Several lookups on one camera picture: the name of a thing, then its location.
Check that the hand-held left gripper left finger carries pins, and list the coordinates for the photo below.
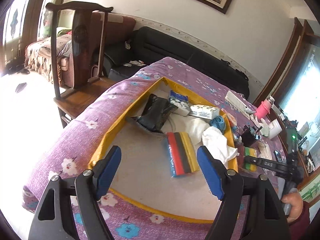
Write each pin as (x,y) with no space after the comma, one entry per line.
(108,170)

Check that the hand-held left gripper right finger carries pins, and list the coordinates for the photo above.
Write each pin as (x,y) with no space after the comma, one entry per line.
(211,172)

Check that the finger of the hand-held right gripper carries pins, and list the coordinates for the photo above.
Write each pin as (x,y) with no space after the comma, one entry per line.
(267,164)

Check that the white cloth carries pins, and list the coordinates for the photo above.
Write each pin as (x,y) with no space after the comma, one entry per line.
(196,127)
(217,142)

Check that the multicolour sponge pack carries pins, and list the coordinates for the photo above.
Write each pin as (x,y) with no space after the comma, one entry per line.
(181,155)

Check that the yellow taped cardboard box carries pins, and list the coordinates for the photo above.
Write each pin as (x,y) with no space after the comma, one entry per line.
(150,185)

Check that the plain blue cloth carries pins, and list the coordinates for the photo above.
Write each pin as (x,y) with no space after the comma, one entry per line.
(217,123)

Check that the black snack packet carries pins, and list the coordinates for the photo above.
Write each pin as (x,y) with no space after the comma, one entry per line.
(155,112)

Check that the blue printed tissue pack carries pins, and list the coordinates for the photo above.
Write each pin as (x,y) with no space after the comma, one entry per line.
(178,102)

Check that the person's right forearm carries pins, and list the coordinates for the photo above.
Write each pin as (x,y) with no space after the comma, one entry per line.
(305,217)

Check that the person's right hand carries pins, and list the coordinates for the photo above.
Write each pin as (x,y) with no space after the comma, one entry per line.
(295,206)

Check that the beige packet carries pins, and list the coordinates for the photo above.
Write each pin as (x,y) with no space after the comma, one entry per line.
(265,151)

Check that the dark flat device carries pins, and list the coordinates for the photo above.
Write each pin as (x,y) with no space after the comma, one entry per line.
(278,155)

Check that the yellow green sponge pack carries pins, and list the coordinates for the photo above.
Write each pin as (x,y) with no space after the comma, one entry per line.
(250,155)

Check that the metal electric motor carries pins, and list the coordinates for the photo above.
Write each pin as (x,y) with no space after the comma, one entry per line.
(250,137)

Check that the white glove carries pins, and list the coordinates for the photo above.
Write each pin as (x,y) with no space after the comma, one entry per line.
(262,126)

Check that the pink bottle with knit sleeve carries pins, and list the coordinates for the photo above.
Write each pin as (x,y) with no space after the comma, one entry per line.
(263,108)

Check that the stack of printed papers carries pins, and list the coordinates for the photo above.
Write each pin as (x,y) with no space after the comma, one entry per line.
(236,101)

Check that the wooden glass cabinet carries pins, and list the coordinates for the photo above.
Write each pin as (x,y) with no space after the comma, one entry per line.
(297,45)

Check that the dark slipper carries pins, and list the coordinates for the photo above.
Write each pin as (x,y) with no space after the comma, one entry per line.
(21,87)
(25,71)

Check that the dark wooden chair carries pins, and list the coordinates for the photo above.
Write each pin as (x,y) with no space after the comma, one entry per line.
(80,42)

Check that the floral covered sofa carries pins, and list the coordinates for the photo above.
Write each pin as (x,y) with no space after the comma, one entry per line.
(45,52)

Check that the black leather sofa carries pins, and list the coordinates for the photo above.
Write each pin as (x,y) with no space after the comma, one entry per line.
(170,45)

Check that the brown sofa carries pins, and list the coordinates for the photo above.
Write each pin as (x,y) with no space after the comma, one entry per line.
(117,30)

